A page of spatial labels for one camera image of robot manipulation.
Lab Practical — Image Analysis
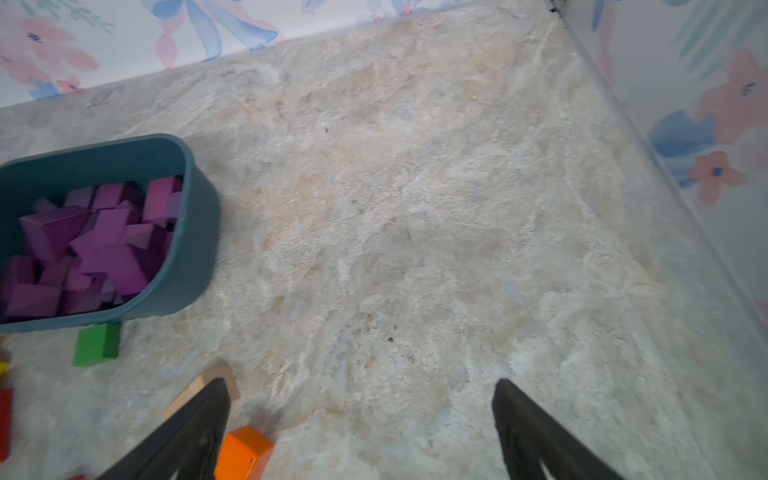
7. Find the natural wood brick right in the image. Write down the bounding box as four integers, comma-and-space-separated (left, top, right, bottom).
162, 365, 240, 421

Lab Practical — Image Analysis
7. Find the red arch brick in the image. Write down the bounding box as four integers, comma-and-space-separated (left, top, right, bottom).
0, 389, 14, 463

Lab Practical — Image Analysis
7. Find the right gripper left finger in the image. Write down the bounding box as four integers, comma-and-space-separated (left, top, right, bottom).
100, 378, 231, 479

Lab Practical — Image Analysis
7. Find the purple long brick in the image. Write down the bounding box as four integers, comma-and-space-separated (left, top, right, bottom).
142, 176, 183, 228

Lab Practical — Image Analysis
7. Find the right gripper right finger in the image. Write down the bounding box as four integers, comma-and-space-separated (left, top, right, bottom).
492, 378, 622, 480

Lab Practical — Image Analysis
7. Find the green cube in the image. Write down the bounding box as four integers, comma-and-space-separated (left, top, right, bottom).
72, 323, 122, 367

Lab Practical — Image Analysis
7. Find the teal plastic storage bin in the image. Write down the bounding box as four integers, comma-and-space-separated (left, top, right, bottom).
1, 133, 221, 334

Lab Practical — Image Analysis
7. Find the purple triangle brick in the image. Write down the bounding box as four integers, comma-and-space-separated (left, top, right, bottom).
19, 206, 90, 263

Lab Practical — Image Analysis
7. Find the orange brick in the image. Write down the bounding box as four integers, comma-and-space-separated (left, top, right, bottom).
214, 426, 274, 480

